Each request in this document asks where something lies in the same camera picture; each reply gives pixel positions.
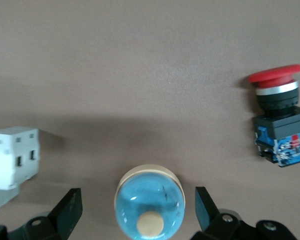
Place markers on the white circuit breaker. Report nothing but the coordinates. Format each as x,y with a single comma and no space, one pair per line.
10,160

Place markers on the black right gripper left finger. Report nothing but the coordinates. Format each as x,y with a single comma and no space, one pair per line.
60,220

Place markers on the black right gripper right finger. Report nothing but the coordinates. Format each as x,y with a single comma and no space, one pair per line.
215,225

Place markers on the red mushroom pushbutton black body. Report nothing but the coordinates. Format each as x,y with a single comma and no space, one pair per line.
277,100

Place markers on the blue desk bell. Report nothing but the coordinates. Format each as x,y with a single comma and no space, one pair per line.
150,200

